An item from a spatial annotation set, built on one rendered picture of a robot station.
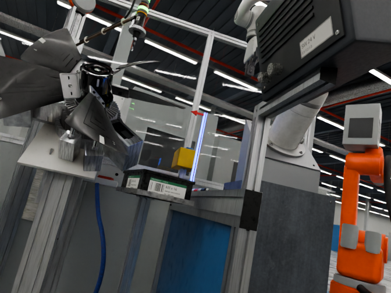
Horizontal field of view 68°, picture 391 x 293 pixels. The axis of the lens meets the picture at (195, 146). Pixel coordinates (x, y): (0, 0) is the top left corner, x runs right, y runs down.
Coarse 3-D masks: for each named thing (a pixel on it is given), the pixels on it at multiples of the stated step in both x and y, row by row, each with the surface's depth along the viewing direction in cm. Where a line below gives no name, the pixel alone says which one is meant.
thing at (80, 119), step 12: (84, 108) 89; (96, 108) 95; (72, 120) 82; (84, 120) 85; (96, 120) 90; (108, 120) 100; (84, 132) 82; (96, 132) 87; (108, 132) 93; (108, 144) 88; (120, 144) 95
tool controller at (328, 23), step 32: (288, 0) 51; (320, 0) 43; (352, 0) 38; (384, 0) 39; (256, 32) 64; (288, 32) 51; (320, 32) 43; (352, 32) 38; (384, 32) 38; (288, 64) 51; (320, 64) 44; (352, 64) 44
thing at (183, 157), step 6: (180, 150) 137; (186, 150) 137; (192, 150) 138; (174, 156) 149; (180, 156) 136; (186, 156) 137; (192, 156) 137; (198, 156) 138; (174, 162) 144; (180, 162) 136; (186, 162) 136; (192, 162) 137; (174, 168) 148; (186, 168) 138; (192, 168) 137
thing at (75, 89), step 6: (66, 78) 104; (72, 78) 105; (66, 84) 104; (72, 84) 105; (78, 84) 106; (66, 90) 104; (72, 90) 105; (78, 90) 106; (66, 96) 104; (72, 96) 105; (78, 96) 106
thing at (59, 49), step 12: (48, 36) 121; (60, 36) 120; (48, 48) 117; (60, 48) 117; (72, 48) 116; (36, 60) 116; (48, 60) 116; (60, 60) 115; (72, 60) 114; (60, 72) 114
